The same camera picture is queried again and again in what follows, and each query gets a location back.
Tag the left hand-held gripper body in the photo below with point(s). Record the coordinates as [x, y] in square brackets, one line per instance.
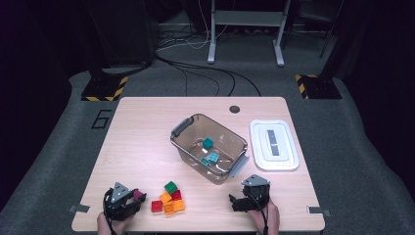
[117, 205]

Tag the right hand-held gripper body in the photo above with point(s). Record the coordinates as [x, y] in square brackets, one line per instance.
[257, 191]

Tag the magenta toy block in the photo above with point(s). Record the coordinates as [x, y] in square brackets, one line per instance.
[138, 195]

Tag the green toy block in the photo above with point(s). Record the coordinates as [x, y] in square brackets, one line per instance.
[170, 187]

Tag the clear brown plastic bin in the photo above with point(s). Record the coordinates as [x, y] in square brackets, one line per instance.
[195, 130]

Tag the person's left hand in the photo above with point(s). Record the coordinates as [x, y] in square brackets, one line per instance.
[103, 226]

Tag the person's right hand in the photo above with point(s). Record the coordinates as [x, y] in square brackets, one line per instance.
[273, 220]

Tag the orange toy block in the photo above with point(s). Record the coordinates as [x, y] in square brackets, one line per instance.
[169, 208]
[178, 205]
[165, 197]

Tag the white plastic lid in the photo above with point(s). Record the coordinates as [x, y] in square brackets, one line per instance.
[261, 156]

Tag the grey tape strip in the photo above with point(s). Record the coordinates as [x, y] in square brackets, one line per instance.
[79, 208]
[318, 210]

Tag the black stand with striped base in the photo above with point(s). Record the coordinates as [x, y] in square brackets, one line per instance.
[321, 86]
[102, 88]

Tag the black tripod stand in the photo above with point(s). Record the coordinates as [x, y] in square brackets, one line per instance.
[331, 29]

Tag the white metal desk frame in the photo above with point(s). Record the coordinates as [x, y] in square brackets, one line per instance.
[248, 18]

